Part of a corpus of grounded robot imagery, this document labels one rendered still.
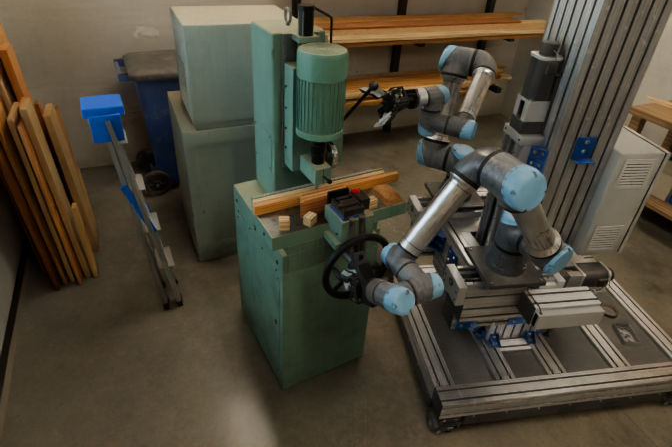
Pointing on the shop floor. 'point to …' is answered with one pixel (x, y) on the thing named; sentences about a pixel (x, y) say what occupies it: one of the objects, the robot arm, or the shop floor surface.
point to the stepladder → (112, 129)
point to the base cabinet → (297, 311)
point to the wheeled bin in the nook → (154, 113)
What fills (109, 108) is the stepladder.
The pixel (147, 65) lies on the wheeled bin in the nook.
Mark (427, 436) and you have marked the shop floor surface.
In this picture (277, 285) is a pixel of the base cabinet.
